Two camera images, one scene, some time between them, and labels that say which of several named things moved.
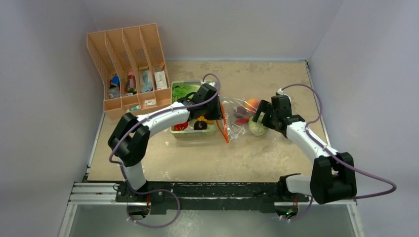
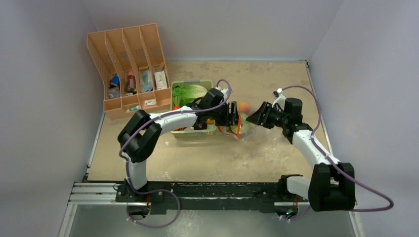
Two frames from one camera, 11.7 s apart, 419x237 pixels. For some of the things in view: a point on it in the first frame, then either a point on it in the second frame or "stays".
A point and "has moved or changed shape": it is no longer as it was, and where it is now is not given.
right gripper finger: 263,106 stays
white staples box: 150,102 stays
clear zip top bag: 236,112 has moved or changed shape
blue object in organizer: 115,79 stays
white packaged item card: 160,78 stays
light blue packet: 146,81 stays
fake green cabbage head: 257,128 to 246,127
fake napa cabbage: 181,92 stays
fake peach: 253,104 to 243,107
